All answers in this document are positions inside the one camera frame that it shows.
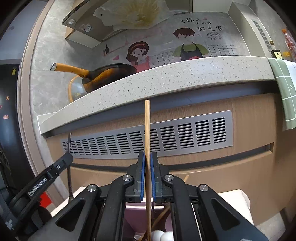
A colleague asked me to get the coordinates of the wooden chopstick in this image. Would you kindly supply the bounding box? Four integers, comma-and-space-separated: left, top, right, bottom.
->
144, 100, 152, 240
139, 174, 190, 241

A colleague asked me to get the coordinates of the steel spoon white ball handle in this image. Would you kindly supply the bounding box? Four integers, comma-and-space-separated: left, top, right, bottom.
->
151, 230, 165, 241

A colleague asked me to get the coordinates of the purple plastic utensil holder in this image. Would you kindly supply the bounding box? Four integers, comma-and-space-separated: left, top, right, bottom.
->
122, 201, 173, 240

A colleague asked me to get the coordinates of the red floor mat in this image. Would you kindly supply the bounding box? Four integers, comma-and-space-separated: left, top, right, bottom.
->
40, 192, 52, 208

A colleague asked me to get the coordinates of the grey ventilation grille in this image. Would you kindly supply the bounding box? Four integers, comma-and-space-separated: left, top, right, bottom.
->
60, 110, 234, 160

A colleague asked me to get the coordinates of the glass pan lid yellow rim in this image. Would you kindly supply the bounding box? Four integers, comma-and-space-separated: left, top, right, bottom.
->
68, 75, 87, 103

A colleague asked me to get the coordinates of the speckled stone countertop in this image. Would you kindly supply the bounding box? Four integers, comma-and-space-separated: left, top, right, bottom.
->
39, 56, 275, 134

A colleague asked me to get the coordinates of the range hood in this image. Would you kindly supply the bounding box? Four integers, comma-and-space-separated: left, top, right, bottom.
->
62, 1, 125, 52

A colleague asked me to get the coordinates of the green checked towel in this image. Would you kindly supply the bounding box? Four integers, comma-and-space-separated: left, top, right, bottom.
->
268, 58, 296, 130

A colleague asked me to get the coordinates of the orange bottle on counter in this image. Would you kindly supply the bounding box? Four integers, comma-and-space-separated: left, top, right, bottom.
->
282, 29, 295, 61

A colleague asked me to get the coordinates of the yellow handled frying pan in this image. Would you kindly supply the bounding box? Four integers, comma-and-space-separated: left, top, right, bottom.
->
50, 62, 137, 93

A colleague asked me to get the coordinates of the cartoon wall sticker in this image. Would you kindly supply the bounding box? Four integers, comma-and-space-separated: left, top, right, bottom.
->
99, 12, 250, 72

